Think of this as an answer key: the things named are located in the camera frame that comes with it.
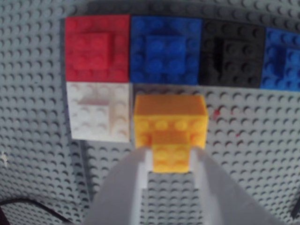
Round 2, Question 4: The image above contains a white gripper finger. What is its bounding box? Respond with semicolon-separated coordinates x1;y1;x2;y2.
85;146;154;225
190;149;282;225

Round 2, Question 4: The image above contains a yellow lego cube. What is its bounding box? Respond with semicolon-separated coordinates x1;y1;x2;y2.
133;93;209;174

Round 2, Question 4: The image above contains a white lego cube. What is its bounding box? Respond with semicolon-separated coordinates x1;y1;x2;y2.
66;81;131;143

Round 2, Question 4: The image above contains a black lego cube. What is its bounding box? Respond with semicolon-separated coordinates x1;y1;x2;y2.
198;20;267;89

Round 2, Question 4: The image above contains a blue lego cube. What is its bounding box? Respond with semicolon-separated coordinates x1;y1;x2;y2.
259;27;300;91
129;16;203;85

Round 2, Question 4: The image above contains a red lego cube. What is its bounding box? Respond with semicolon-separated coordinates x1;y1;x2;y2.
65;14;131;83

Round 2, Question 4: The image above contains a grey lego baseplate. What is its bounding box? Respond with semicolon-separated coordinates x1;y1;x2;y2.
0;0;300;225

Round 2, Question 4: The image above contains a black cable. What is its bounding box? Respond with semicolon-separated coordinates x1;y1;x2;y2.
0;198;71;223

